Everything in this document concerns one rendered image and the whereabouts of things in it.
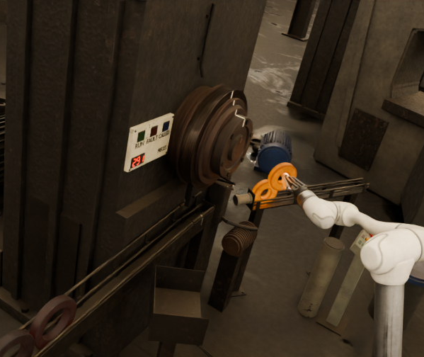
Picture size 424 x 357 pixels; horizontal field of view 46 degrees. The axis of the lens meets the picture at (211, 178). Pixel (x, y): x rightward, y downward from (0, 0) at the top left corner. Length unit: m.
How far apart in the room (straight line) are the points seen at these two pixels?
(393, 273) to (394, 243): 0.10
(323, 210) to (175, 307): 0.80
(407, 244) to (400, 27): 2.98
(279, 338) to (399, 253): 1.29
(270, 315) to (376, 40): 2.66
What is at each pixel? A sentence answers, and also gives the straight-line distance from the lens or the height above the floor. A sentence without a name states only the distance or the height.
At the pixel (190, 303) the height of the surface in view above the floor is 0.60.
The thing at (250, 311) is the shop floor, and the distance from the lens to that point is 3.03.
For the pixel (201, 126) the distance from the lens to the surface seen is 1.98.
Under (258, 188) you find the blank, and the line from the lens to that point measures 2.67.
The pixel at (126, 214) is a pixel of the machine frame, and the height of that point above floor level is 0.87.
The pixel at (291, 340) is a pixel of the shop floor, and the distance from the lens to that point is 2.96.
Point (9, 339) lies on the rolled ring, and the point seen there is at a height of 0.75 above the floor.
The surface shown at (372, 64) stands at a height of 1.10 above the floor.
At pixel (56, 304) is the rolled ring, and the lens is 1.75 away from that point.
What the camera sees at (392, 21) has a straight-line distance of 4.63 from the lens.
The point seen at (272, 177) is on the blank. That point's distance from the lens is 2.54.
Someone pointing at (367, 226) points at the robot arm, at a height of 1.00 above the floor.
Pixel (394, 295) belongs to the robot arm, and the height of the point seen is 0.95.
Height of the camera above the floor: 1.99
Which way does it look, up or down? 28 degrees down
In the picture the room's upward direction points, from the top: 14 degrees clockwise
